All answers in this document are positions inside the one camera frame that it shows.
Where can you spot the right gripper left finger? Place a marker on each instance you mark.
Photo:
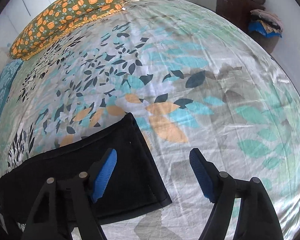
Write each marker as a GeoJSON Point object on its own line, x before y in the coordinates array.
{"type": "Point", "coordinates": [62, 205]}

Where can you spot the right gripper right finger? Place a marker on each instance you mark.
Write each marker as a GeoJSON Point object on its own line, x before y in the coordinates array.
{"type": "Point", "coordinates": [257, 218]}

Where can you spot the teal patterned pillow far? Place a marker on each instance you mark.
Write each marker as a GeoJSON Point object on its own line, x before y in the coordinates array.
{"type": "Point", "coordinates": [6, 78]}

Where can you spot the floral bed sheet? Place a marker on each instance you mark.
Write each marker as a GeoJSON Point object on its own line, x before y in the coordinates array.
{"type": "Point", "coordinates": [191, 79]}

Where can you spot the orange floral pillow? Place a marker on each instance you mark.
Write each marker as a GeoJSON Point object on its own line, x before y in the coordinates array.
{"type": "Point", "coordinates": [58, 19]}

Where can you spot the clothes pile on basket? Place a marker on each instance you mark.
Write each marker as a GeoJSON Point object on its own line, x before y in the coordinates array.
{"type": "Point", "coordinates": [265, 23]}

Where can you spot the dark wooden cabinet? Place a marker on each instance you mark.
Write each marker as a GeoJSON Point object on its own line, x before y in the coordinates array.
{"type": "Point", "coordinates": [237, 11]}

